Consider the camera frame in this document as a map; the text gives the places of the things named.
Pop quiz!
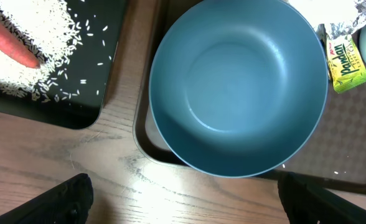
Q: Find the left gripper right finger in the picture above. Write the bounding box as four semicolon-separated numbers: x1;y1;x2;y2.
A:
278;172;366;224

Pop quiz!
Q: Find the black rectangular tray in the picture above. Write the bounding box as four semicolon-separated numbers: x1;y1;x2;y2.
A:
0;0;128;129

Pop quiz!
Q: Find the dark blue plate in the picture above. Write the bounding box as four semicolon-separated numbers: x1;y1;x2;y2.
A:
149;0;328;177

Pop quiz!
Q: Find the brown serving tray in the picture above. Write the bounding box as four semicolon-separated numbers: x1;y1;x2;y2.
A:
133;1;366;195

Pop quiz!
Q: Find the silver green snack wrapper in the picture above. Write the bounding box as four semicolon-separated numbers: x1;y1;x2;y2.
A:
323;0;366;93

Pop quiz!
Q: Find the pile of white rice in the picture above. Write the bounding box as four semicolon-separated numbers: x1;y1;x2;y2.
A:
0;1;82;98

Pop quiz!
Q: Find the orange carrot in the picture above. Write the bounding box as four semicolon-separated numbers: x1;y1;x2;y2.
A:
0;23;40;68

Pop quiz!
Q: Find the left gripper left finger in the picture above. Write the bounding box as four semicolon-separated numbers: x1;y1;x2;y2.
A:
0;173;93;224

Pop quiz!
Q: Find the crumpled white tissue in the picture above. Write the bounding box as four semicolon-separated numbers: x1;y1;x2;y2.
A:
286;0;358;28

